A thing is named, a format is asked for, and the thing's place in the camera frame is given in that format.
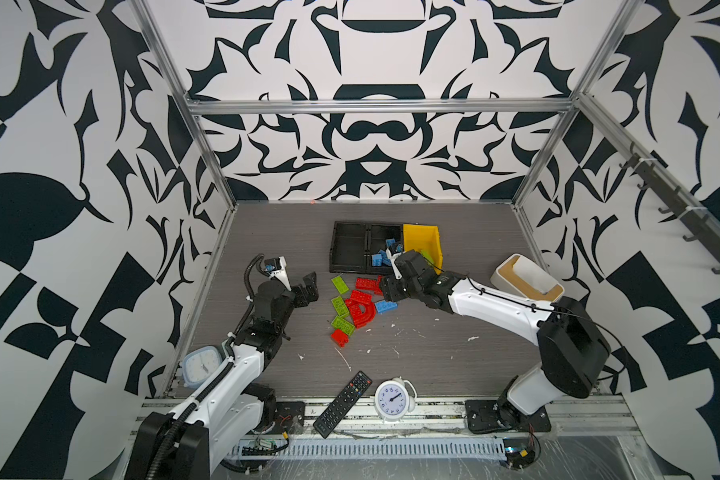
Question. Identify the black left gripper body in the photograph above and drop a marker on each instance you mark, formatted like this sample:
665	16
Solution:
301	298

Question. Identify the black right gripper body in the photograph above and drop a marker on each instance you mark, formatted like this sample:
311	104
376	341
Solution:
399	289

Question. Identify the green lego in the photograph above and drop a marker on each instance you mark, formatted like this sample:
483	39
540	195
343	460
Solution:
425	254

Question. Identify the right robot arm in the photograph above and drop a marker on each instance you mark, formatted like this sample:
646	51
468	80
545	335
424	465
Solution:
572	347

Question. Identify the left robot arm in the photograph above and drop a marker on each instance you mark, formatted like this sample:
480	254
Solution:
193	439

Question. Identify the green flat lego plate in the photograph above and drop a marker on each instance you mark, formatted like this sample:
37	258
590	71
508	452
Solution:
340	285

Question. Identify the green lego brick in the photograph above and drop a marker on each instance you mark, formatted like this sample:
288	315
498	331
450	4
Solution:
340	306
343	325

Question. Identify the red lego brick left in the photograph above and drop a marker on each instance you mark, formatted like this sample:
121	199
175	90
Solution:
368	284

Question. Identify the yellow storage bin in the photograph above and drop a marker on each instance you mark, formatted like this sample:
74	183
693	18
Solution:
418	237

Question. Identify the green lego brick lower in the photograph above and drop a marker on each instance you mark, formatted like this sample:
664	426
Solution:
343	325

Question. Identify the red lego brick on arch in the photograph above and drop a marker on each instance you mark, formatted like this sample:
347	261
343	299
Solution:
361	297

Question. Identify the small red lego brick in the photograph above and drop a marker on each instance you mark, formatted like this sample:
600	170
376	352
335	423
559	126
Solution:
340	338

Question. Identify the left black storage bin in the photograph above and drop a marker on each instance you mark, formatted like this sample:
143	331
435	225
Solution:
348	252

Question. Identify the black storage bin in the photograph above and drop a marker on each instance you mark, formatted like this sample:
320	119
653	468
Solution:
376	234
348	252

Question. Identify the red lego arch piece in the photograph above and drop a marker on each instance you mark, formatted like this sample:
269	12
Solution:
361	313

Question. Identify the middle black storage bin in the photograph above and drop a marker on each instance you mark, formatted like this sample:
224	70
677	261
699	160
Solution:
376	234

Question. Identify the white box wooden lid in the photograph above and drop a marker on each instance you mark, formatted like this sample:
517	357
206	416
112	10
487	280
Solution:
518	275

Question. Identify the white alarm clock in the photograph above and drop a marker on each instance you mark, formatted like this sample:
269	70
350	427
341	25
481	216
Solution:
394	399

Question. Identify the black remote control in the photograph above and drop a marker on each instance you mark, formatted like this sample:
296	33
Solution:
339	407

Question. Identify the square light blue clock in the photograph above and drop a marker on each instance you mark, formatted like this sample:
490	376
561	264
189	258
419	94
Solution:
199	365

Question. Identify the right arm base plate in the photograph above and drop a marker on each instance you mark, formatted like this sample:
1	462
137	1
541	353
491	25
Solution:
496	416

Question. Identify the white cable duct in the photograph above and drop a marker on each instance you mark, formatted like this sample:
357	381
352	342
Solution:
492	449

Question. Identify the wall hook rail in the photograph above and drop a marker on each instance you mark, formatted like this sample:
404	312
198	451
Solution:
677	202

